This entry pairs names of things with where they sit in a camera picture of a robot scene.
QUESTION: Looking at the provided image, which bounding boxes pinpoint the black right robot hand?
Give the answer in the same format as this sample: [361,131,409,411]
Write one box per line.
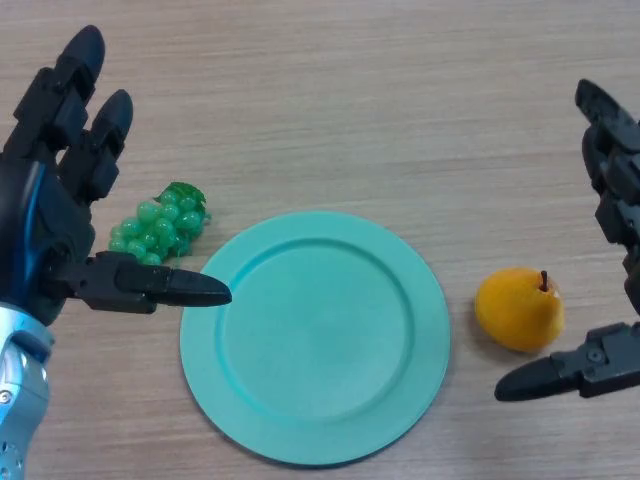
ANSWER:
[493,78,640,403]

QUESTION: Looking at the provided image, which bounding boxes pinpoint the yellow pear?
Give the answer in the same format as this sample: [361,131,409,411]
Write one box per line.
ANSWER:
[474,267,566,354]

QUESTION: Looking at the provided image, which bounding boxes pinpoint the green grape bunch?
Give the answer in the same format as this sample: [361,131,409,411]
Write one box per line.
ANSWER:
[107,181,213,267]

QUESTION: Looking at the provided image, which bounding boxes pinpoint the green plate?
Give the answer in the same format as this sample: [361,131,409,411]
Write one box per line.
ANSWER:
[179,210,452,469]

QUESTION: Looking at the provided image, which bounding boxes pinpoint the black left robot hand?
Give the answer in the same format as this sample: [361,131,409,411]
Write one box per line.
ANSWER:
[0,24,233,326]

